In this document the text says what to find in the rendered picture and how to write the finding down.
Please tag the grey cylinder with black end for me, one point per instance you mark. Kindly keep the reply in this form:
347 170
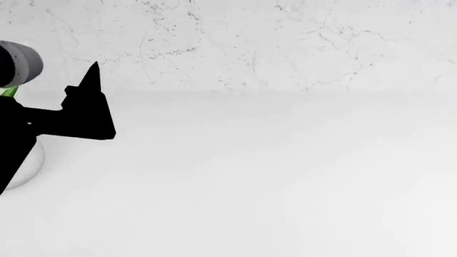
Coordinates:
26 63

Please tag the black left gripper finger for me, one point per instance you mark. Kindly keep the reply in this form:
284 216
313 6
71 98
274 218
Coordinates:
71 96
93 80

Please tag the green leaf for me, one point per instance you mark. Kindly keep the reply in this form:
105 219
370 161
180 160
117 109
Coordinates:
10 91

